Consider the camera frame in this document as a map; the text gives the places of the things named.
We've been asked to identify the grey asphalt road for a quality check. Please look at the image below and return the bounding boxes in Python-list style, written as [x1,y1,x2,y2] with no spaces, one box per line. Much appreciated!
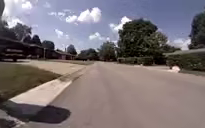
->
[21,60,205,128]

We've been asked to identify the low dark house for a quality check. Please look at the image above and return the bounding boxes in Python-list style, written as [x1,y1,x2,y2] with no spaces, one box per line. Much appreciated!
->
[0,36,46,63]

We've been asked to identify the concrete pavement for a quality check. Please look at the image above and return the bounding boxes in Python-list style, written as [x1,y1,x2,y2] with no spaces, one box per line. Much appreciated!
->
[0,104,26,128]

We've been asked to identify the green hedge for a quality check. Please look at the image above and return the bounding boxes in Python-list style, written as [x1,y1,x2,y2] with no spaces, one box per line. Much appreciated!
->
[165,52,205,72]
[116,55,155,66]

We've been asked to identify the row of trees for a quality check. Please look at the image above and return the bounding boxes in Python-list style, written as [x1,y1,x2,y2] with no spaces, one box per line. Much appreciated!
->
[0,20,56,52]

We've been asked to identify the large green tree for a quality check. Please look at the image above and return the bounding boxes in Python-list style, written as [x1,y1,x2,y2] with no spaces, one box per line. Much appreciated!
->
[116,17,181,66]
[188,0,205,51]

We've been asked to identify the white object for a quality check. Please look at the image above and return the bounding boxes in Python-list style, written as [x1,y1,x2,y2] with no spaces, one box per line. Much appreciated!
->
[167,64,182,74]

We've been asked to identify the grass lawn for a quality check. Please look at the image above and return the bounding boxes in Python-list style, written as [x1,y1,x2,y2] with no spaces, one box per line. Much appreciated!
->
[0,61,63,102]

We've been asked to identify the pale concrete driveway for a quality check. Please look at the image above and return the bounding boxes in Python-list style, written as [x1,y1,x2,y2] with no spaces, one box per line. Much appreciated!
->
[22,59,88,77]

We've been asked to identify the low building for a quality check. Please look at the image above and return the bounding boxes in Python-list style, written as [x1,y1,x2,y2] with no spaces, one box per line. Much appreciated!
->
[162,46,205,57]

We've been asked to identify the pale concrete kerb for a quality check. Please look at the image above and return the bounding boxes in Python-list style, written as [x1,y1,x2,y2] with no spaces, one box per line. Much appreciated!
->
[9,64,92,108]

